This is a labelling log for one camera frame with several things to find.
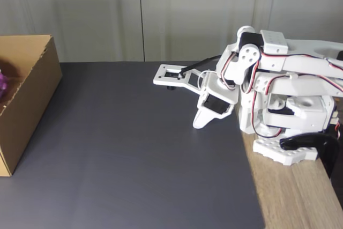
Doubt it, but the pink purple knobbly ball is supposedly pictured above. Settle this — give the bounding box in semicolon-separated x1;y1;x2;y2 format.
0;69;8;98

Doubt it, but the brown cardboard box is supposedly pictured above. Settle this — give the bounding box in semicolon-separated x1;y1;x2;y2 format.
0;34;64;178

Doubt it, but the dark grey table mat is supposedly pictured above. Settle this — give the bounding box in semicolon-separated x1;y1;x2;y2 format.
0;61;266;229

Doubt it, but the black table clamp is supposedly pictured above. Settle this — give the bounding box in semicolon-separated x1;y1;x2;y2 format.
279;132;340;180

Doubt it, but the black camera cable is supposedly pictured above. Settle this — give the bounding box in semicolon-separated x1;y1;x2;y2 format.
178;55;222;77

